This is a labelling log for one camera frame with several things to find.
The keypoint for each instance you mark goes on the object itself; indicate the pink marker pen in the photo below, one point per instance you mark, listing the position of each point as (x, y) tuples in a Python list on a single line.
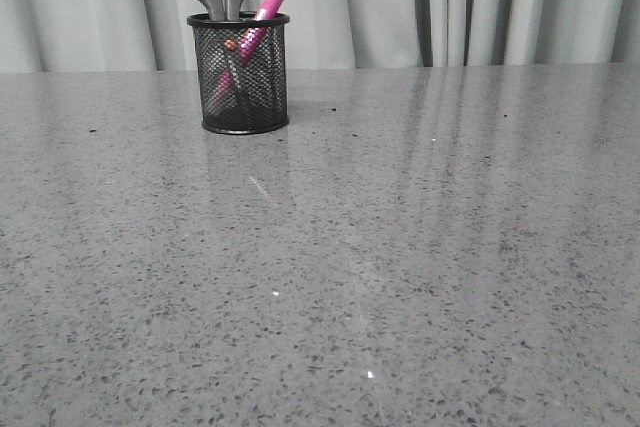
[(243, 51)]

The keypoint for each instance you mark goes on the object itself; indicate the black mesh pen holder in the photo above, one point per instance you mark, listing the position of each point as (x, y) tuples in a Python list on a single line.
[(265, 76)]

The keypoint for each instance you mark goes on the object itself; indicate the grey curtain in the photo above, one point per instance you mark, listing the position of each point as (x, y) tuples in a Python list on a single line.
[(146, 35)]

